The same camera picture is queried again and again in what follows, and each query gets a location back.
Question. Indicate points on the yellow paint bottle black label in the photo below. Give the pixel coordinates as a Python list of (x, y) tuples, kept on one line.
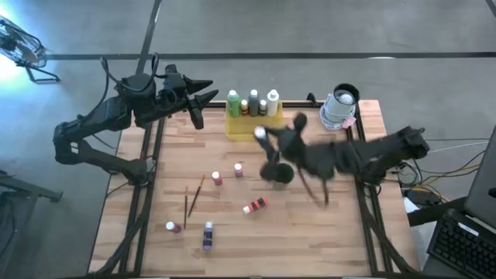
[(244, 108)]

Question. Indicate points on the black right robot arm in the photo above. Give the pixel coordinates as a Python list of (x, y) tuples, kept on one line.
[(387, 155)]

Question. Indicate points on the dark green plastic cup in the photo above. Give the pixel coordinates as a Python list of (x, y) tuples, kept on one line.
[(286, 175)]

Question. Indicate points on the pink paint bottle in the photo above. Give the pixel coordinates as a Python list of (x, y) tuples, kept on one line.
[(238, 170)]

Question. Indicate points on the black paintbrush yellow ferrule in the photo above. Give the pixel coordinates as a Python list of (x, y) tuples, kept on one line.
[(196, 195)]

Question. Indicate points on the tall dark grey paint bottle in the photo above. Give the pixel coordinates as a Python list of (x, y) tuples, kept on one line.
[(253, 104)]

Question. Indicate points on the small grey paint bottle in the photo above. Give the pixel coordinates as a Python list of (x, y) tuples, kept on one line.
[(263, 108)]

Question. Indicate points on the magenta paint bottle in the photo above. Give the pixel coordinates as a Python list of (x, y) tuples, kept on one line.
[(175, 228)]

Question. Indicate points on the black clamp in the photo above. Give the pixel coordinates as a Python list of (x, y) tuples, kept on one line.
[(314, 100)]

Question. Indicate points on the pink paper tag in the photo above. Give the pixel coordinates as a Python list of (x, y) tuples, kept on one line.
[(348, 122)]

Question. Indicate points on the white paint bottle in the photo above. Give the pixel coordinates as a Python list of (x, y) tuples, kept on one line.
[(273, 104)]

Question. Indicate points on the orange paint bottle black label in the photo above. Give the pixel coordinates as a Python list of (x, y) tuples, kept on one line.
[(257, 203)]

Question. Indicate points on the purple paint bottle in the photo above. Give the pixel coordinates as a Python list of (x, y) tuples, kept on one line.
[(208, 238)]

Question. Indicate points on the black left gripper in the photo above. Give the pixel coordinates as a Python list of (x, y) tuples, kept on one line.
[(172, 97)]

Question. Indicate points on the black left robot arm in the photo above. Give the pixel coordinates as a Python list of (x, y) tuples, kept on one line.
[(97, 116)]

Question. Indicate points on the green paint bottle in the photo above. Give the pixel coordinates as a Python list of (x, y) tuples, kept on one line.
[(233, 106)]

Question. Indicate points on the black floor stand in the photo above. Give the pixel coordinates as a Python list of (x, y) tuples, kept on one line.
[(23, 190)]

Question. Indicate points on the stack of white cups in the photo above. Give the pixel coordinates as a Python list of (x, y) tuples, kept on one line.
[(333, 114)]

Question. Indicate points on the black power brick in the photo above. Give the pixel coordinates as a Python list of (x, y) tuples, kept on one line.
[(422, 197)]

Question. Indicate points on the black keyboard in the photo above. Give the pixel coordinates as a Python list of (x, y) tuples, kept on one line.
[(461, 248)]

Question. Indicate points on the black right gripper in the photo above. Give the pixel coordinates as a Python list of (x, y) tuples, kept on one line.
[(296, 139)]

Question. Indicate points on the red-orange paint bottle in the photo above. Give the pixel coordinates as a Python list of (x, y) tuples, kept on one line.
[(217, 179)]

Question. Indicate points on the blue paint bottle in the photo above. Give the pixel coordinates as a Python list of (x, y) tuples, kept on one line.
[(265, 145)]

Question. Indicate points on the yellow plastic tray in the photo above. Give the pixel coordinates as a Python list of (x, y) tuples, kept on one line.
[(242, 129)]

